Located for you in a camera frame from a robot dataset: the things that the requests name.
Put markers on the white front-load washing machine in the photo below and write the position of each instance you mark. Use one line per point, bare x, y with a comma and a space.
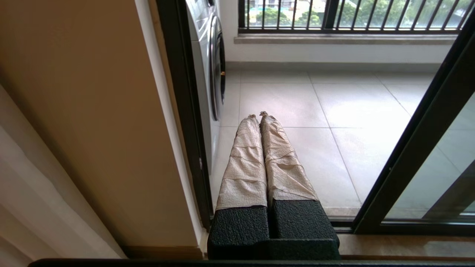
202, 55

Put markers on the beige curtain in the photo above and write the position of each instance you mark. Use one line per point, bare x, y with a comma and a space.
37, 204

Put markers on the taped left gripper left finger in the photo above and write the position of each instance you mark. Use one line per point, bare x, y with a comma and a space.
245, 178

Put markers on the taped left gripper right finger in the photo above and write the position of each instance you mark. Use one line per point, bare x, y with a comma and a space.
289, 178

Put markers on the black balcony railing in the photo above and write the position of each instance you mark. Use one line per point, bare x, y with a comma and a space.
371, 30

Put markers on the dark framed sliding glass door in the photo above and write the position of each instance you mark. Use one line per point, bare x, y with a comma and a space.
408, 155

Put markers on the dark window frame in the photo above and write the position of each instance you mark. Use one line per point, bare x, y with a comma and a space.
330, 15

